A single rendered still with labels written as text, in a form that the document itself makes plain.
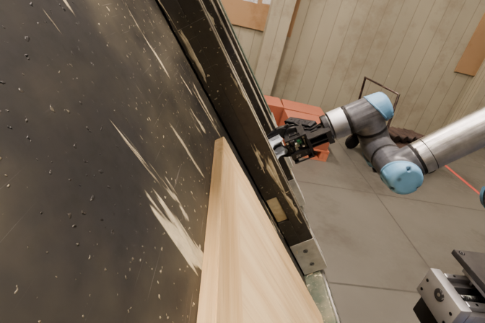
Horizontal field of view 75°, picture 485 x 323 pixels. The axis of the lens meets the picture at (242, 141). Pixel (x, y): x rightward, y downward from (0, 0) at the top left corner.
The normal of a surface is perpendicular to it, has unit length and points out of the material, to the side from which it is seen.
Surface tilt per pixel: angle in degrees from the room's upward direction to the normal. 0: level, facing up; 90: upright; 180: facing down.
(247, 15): 90
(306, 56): 90
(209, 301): 38
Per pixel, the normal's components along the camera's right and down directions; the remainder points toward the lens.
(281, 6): 0.06, 0.45
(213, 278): -0.42, -0.80
